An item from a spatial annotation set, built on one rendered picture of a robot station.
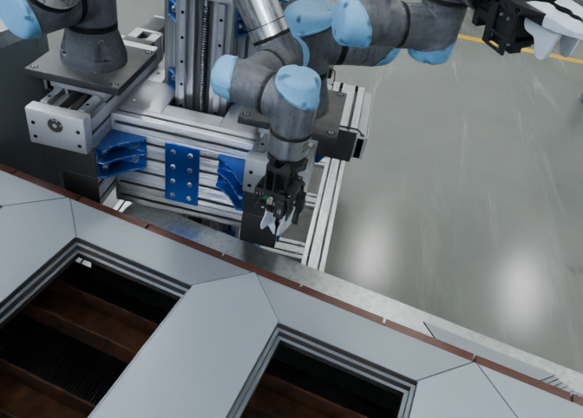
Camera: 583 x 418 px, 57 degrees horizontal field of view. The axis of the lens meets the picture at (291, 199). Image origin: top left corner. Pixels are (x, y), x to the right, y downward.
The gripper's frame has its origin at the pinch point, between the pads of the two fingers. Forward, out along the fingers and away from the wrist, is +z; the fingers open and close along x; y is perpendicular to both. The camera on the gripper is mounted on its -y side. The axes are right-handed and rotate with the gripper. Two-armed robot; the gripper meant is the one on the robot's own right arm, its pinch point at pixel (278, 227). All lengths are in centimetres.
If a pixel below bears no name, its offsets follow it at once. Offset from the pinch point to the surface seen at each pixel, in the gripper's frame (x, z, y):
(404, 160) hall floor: 12, 91, -190
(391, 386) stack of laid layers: 31.2, 8.1, 19.2
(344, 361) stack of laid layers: 22.1, 7.4, 18.7
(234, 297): -1.2, 5.5, 16.5
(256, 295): 2.2, 5.5, 14.1
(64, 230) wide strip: -39.1, 5.5, 17.4
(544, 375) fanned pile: 62, 19, -7
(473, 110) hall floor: 42, 91, -281
